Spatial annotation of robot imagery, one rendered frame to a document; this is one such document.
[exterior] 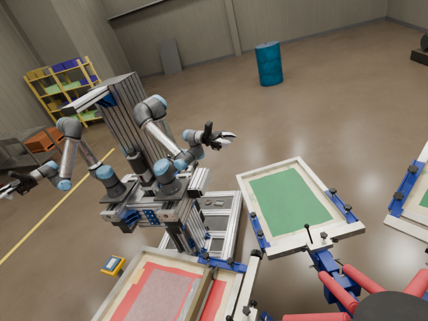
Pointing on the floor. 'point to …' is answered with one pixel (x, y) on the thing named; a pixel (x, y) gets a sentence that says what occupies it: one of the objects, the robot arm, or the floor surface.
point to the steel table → (13, 137)
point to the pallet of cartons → (42, 140)
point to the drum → (269, 63)
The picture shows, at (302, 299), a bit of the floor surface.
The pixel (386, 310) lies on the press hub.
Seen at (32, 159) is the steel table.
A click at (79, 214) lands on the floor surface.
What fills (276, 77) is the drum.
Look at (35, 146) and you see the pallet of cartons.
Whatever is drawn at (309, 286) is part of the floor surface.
